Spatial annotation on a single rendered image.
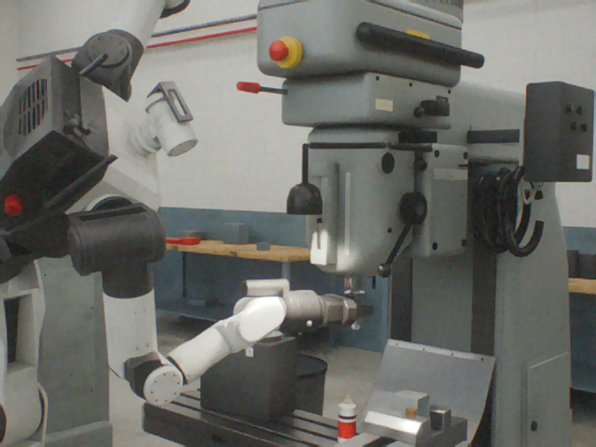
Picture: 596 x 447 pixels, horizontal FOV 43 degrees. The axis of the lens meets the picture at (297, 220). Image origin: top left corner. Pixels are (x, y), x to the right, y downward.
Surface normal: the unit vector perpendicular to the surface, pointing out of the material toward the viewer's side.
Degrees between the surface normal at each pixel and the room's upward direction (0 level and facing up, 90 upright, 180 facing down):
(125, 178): 95
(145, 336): 103
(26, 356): 90
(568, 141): 90
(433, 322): 90
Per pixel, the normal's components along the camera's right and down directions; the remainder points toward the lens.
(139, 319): 0.60, 0.27
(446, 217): 0.76, 0.04
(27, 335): -0.39, 0.04
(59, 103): 0.82, -0.48
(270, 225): -0.65, 0.04
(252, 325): 0.46, -0.07
